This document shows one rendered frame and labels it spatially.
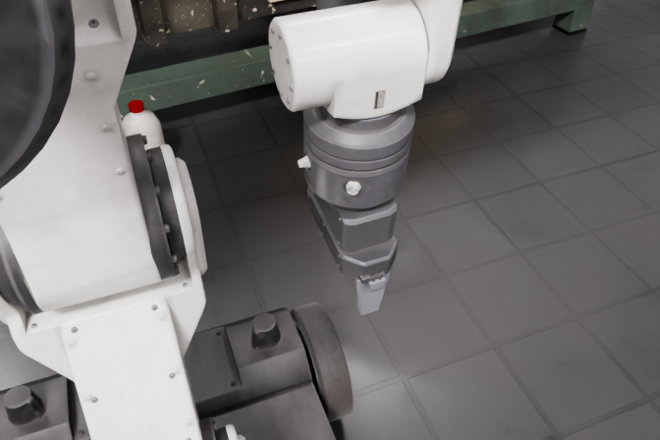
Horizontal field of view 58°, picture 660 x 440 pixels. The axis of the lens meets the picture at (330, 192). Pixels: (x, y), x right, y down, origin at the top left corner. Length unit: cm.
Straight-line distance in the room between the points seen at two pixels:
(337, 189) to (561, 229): 111
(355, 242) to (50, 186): 24
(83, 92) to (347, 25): 18
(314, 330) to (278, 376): 10
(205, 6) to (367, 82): 153
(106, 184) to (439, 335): 89
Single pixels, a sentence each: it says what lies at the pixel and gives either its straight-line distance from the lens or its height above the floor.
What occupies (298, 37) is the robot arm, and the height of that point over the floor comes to 82.
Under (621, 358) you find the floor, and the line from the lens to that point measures 133.
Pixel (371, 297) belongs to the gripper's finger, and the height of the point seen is 56.
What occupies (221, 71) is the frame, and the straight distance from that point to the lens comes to 174.
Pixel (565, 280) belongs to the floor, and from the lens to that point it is 142.
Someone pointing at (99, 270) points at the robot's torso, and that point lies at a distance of 55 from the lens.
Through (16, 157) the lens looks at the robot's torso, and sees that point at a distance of 17.
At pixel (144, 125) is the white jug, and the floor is 16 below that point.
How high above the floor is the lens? 99
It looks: 40 degrees down
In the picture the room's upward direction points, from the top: straight up
